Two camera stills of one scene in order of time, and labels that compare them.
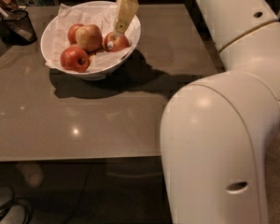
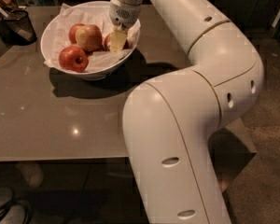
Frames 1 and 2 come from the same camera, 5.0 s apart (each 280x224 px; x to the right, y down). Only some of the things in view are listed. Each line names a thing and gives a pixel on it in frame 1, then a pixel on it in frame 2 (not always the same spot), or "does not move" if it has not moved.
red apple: [116, 42] does not move
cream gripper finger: [127, 7] -> [118, 40]
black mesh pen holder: [15, 28] does not move
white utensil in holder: [20, 30] does not move
